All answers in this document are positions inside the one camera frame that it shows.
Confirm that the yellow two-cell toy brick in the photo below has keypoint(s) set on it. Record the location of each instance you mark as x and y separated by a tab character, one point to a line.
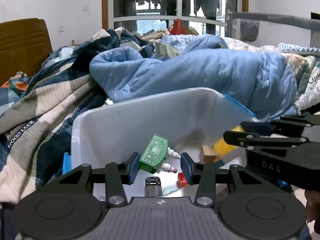
221	148

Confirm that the light blue quilted duvet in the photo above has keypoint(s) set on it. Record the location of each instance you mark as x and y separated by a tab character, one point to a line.
262	82

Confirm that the natural wooden cube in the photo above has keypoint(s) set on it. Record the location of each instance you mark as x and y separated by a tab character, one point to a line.
207	154

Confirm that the blue white plaid blanket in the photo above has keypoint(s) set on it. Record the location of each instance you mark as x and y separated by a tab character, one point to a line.
36	127

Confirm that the window with white frame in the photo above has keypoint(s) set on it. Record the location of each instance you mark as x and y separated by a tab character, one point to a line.
143	16

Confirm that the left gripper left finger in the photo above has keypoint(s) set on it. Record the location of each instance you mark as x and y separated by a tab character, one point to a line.
117	174

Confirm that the teal orange toy vehicle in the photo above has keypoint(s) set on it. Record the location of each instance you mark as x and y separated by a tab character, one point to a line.
218	163

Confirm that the red wooden cube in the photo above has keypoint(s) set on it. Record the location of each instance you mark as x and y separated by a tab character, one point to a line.
181	180

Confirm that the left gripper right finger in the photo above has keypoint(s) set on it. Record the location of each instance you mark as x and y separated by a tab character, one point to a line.
201	174

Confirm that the white plastic storage bin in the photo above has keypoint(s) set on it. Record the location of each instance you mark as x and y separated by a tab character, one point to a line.
188	119

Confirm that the grey padded bed rail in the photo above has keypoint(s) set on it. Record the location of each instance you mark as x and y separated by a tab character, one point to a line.
262	28

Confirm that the green toy with white cones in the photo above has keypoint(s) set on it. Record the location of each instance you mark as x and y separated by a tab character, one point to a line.
153	159

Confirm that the white printed quilt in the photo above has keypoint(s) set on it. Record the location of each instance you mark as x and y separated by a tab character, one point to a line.
303	61

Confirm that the brown wooden headboard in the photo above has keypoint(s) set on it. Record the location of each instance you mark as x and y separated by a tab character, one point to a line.
25	44

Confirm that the colourful patterned pillow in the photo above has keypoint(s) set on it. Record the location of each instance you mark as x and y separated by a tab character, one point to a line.
18	83

